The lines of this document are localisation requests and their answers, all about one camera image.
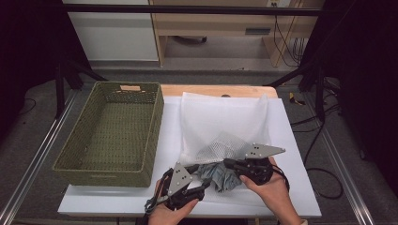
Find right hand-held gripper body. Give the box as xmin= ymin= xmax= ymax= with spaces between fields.
xmin=243 ymin=142 xmax=286 ymax=186

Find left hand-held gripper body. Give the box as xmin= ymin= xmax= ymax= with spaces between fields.
xmin=162 ymin=162 xmax=206 ymax=211

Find light blue denim garment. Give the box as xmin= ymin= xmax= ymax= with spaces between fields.
xmin=193 ymin=160 xmax=243 ymax=193

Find white mesh laundry bag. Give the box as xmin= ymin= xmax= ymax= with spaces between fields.
xmin=177 ymin=91 xmax=273 ymax=207

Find green woven basket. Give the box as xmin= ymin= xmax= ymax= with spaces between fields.
xmin=52 ymin=81 xmax=165 ymax=188

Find person's right hand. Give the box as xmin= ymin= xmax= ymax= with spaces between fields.
xmin=238 ymin=157 xmax=299 ymax=221

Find person's left hand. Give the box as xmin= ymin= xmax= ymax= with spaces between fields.
xmin=147 ymin=180 xmax=200 ymax=225

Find white board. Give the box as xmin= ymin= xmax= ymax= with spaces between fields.
xmin=57 ymin=95 xmax=322 ymax=218

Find wooden table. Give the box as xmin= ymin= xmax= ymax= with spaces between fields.
xmin=160 ymin=83 xmax=279 ymax=98

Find yellow and black tool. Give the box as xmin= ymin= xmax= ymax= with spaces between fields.
xmin=289 ymin=92 xmax=306 ymax=106

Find black metal stand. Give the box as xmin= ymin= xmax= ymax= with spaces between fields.
xmin=266 ymin=62 xmax=332 ymax=123
xmin=54 ymin=59 xmax=107 ymax=120

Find wooden desk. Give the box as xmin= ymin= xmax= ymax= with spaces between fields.
xmin=149 ymin=0 xmax=325 ymax=68

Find black curtain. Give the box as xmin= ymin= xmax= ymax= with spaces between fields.
xmin=0 ymin=0 xmax=92 ymax=142
xmin=303 ymin=0 xmax=398 ymax=198

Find white cabinet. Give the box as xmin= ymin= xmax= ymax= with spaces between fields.
xmin=62 ymin=0 xmax=160 ymax=62

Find black horizontal bar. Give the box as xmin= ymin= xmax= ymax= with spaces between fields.
xmin=62 ymin=3 xmax=323 ymax=17

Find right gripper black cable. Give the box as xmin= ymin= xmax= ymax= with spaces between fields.
xmin=270 ymin=163 xmax=290 ymax=191

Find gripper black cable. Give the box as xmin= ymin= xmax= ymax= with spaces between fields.
xmin=270 ymin=163 xmax=290 ymax=191
xmin=144 ymin=174 xmax=172 ymax=225

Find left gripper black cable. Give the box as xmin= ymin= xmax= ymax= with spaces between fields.
xmin=144 ymin=174 xmax=172 ymax=225

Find aluminium rail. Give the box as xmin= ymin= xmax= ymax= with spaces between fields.
xmin=301 ymin=93 xmax=376 ymax=225
xmin=0 ymin=90 xmax=79 ymax=225

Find black cables under desk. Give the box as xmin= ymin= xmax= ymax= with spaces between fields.
xmin=273 ymin=15 xmax=309 ymax=68

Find thin black floor cable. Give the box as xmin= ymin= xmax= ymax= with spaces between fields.
xmin=18 ymin=97 xmax=37 ymax=116

